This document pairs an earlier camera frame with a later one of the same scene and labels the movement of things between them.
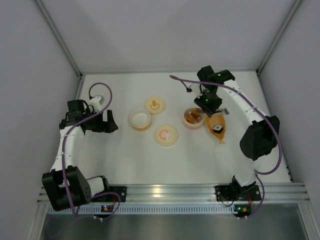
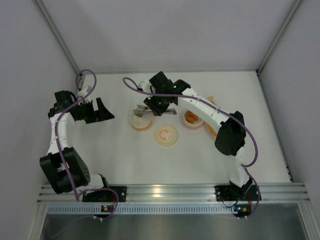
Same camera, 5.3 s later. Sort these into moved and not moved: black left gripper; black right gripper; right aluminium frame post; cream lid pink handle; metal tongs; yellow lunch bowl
Moved: black right gripper; black left gripper; metal tongs
Not moved: cream lid pink handle; right aluminium frame post; yellow lunch bowl
